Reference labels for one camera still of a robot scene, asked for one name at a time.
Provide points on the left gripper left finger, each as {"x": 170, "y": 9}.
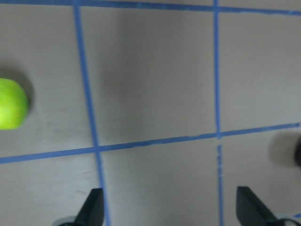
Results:
{"x": 92, "y": 211}

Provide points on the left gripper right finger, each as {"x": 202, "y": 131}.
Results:
{"x": 250, "y": 210}

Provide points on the dark red apple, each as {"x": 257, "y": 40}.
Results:
{"x": 297, "y": 154}

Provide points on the green apple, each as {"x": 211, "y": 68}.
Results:
{"x": 14, "y": 104}

